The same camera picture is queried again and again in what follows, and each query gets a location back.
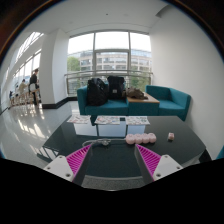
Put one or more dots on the tan cloth bag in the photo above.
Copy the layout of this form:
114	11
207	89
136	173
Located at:
136	93

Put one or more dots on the wooden side table top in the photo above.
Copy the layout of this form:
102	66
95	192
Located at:
146	99

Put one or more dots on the small pink charger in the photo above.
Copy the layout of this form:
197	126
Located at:
171	136

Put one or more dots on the metal window railing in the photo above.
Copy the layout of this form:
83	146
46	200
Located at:
80	74

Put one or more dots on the teal sofa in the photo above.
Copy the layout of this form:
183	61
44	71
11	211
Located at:
173	101

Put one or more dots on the large window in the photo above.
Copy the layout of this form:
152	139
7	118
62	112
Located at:
111	53

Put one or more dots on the small sticker sheet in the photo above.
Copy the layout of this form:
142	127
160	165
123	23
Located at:
79	119

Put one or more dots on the person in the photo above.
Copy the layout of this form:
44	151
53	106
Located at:
33	85
22	87

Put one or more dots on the black bag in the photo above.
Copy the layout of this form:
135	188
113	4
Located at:
97	91

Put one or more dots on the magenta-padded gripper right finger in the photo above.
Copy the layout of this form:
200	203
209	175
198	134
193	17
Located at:
166	166

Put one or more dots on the black backpack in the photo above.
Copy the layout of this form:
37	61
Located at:
115	87

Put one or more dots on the colourful sticker sheet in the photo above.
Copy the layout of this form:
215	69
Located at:
107	120
137	120

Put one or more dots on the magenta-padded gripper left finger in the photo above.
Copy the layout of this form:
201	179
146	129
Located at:
60	167

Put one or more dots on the teal chair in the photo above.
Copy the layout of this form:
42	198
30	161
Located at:
220	153

